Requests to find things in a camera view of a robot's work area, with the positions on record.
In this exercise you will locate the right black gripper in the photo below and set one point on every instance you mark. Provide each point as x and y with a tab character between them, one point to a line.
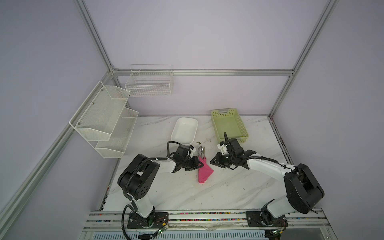
216	161

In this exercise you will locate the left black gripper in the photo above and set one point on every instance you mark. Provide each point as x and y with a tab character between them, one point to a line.
195	162

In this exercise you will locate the spoon with teal handle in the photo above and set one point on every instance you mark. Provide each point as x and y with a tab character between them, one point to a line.
201	152

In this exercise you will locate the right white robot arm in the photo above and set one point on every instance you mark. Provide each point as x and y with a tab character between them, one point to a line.
302	190

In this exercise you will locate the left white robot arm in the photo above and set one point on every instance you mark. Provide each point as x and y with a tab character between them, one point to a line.
137	179

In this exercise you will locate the white plastic tray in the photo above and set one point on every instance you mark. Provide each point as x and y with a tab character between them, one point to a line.
185	130

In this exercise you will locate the green perforated plastic basket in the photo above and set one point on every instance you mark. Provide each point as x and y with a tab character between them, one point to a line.
229	121

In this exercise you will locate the white mesh lower shelf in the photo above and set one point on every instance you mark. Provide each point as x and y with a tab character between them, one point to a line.
115	148

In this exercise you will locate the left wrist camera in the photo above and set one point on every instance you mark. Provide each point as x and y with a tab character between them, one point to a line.
191	151

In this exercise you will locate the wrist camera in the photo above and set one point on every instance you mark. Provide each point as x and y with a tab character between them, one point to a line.
191	151
223	148

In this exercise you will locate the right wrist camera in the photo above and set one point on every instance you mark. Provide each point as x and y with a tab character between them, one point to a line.
223	148

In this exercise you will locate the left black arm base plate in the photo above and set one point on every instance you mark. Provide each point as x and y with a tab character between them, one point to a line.
153	221

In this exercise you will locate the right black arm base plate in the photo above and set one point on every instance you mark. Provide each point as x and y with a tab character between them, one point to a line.
264	219

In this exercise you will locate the white wire wall basket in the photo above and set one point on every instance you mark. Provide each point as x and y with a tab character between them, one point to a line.
150	80

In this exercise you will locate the aluminium front rail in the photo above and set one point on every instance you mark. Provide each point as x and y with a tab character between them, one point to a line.
209	220

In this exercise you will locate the aluminium frame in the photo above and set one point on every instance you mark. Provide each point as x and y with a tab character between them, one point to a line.
21	198

